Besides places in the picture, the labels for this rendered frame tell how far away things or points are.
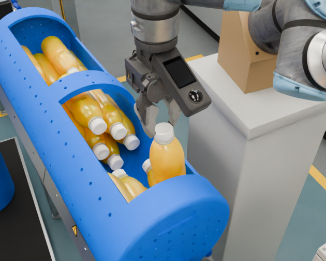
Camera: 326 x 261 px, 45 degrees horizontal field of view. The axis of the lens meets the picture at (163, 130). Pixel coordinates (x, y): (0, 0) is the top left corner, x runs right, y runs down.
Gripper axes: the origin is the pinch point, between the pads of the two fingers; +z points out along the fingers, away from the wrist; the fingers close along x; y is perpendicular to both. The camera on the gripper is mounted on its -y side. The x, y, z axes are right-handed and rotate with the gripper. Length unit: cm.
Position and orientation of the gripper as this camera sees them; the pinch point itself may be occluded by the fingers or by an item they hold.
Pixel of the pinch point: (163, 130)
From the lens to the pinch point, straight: 76.5
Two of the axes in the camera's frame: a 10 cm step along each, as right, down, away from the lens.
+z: 0.0, 7.2, 7.0
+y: -5.3, -5.9, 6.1
